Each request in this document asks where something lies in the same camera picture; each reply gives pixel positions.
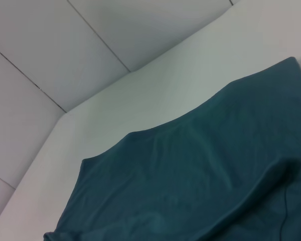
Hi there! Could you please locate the blue-green t-shirt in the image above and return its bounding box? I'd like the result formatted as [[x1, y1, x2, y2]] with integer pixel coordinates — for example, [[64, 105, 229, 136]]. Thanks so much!
[[43, 56, 301, 241]]

